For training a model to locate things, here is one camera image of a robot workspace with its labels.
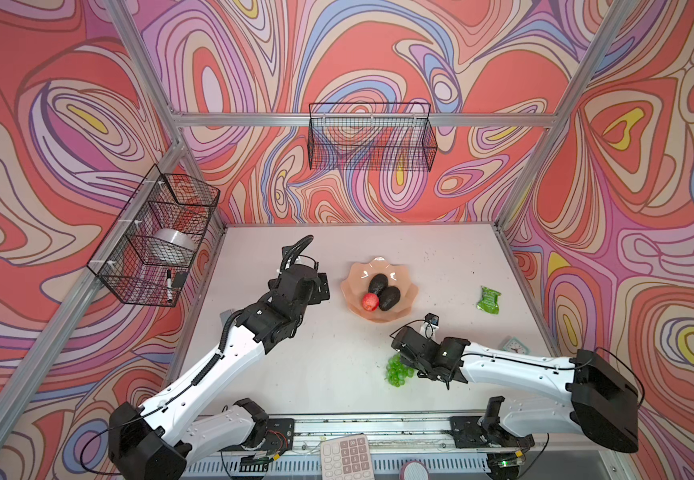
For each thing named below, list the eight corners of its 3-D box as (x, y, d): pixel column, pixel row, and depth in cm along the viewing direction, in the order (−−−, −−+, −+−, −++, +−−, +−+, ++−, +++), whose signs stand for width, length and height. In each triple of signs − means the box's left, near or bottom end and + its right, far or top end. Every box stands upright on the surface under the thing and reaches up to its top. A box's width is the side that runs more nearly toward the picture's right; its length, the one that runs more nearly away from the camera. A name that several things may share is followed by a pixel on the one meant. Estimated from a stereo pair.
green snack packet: (475, 308, 99) (478, 305, 97) (479, 289, 104) (481, 285, 102) (496, 315, 97) (498, 311, 96) (498, 295, 102) (500, 291, 100)
